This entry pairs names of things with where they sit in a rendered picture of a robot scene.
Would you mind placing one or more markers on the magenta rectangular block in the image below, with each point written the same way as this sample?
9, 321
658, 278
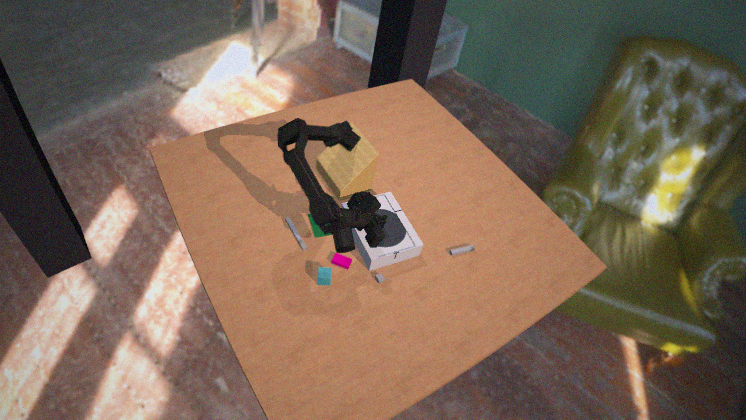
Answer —
341, 261

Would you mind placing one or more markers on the teal block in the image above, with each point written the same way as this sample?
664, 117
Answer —
324, 276

